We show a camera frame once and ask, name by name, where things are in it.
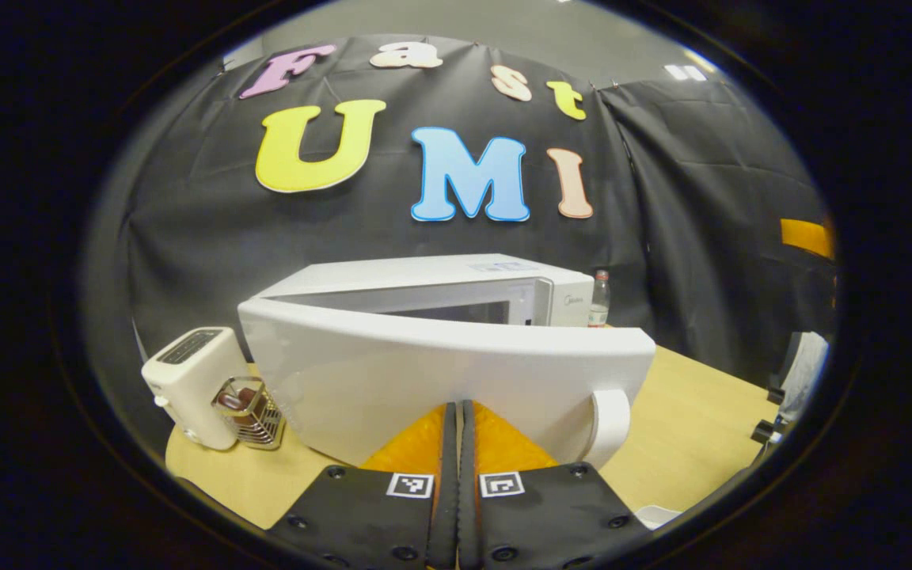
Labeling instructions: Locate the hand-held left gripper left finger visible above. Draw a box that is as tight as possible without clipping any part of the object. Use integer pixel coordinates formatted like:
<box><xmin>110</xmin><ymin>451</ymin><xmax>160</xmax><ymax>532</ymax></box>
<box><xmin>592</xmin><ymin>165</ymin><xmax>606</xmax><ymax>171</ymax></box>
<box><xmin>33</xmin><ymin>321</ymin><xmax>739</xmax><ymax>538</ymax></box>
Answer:
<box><xmin>266</xmin><ymin>401</ymin><xmax>458</xmax><ymax>570</ymax></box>

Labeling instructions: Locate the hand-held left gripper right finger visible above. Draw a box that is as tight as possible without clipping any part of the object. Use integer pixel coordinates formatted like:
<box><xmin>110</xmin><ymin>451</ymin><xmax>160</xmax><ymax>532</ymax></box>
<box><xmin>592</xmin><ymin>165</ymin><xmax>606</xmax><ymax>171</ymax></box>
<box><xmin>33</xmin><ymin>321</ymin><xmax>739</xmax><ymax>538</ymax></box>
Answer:
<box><xmin>460</xmin><ymin>401</ymin><xmax>655</xmax><ymax>570</ymax></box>

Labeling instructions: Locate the white microwave oven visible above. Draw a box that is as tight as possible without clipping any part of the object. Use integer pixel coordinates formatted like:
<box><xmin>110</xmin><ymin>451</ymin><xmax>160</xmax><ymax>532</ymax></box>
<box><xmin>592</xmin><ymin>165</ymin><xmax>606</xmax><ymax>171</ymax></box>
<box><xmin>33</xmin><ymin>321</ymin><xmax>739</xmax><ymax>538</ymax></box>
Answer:
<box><xmin>238</xmin><ymin>253</ymin><xmax>656</xmax><ymax>469</ymax></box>

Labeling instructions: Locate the white panel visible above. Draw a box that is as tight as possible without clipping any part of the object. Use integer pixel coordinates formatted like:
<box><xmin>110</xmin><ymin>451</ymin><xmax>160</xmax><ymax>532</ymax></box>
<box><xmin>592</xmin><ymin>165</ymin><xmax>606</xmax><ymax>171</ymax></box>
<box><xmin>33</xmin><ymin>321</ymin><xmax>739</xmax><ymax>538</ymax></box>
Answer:
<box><xmin>779</xmin><ymin>331</ymin><xmax>829</xmax><ymax>424</ymax></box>

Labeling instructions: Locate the white rectangular tray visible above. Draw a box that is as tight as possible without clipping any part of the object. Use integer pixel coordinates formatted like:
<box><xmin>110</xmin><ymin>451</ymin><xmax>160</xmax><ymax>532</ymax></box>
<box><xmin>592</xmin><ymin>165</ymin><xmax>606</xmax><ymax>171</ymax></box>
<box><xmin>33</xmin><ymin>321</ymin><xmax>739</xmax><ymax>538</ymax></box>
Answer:
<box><xmin>634</xmin><ymin>505</ymin><xmax>682</xmax><ymax>530</ymax></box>

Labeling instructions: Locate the plastic bottle with red label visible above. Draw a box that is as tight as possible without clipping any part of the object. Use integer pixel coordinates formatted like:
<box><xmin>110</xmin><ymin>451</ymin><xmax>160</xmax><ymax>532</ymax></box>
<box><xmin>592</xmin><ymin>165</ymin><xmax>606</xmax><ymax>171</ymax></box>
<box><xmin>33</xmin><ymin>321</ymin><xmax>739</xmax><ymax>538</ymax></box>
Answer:
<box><xmin>588</xmin><ymin>270</ymin><xmax>611</xmax><ymax>329</ymax></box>

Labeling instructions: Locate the white toaster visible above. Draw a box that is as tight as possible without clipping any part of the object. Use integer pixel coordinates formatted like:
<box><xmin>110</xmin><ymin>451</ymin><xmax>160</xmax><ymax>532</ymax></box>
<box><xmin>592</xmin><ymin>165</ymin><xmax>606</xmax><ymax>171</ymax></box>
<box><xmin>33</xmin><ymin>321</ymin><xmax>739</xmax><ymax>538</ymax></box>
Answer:
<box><xmin>142</xmin><ymin>327</ymin><xmax>251</xmax><ymax>450</ymax></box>

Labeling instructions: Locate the metal wire basket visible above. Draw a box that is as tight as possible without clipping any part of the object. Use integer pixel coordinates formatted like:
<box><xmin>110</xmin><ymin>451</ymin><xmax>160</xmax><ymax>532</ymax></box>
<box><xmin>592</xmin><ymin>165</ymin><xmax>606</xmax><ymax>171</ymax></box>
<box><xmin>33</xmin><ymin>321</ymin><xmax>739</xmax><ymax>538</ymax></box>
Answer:
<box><xmin>213</xmin><ymin>378</ymin><xmax>287</xmax><ymax>450</ymax></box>

